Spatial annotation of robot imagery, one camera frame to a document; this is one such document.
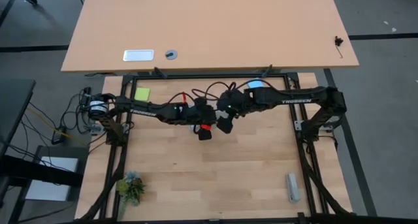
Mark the small white bracket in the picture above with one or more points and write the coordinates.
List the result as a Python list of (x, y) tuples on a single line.
[(298, 125)]

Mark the black aluminium table frame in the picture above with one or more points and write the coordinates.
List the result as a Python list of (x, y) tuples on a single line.
[(209, 76)]

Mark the black floor beam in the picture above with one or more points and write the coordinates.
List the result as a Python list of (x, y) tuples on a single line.
[(32, 171)]

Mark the grey rectangular device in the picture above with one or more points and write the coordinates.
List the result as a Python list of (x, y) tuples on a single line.
[(292, 188)]

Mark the white box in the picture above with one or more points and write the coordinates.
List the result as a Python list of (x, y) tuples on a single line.
[(52, 185)]

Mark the light wooden desk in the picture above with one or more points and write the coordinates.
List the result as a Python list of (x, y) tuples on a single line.
[(212, 21)]

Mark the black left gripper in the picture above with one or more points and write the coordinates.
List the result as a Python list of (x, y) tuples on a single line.
[(204, 114)]

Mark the small potted green plant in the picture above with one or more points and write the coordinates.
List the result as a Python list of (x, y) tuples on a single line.
[(131, 188)]

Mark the black desk clamp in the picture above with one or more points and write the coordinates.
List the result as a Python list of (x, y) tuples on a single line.
[(160, 72), (266, 71)]

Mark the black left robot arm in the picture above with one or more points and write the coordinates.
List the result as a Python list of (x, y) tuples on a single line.
[(143, 111)]

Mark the blue sticky note pad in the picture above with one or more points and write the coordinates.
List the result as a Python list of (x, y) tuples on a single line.
[(255, 84)]

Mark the green sticky note pad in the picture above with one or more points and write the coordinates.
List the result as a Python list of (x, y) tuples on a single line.
[(142, 94)]

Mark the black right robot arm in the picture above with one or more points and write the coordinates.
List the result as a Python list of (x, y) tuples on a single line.
[(294, 96)]

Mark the black desk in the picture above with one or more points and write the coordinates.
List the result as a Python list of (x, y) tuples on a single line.
[(13, 103)]

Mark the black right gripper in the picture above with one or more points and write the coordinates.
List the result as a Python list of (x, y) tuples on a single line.
[(233, 101)]

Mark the black power adapter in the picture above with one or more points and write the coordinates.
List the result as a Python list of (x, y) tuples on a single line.
[(58, 137)]

